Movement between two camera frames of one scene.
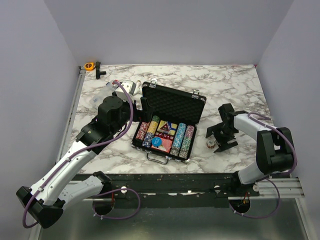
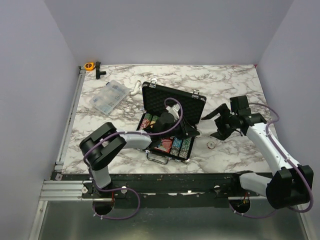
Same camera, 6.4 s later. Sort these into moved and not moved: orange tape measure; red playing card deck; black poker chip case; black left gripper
Moved: black left gripper
Not moved: black poker chip case; red playing card deck; orange tape measure
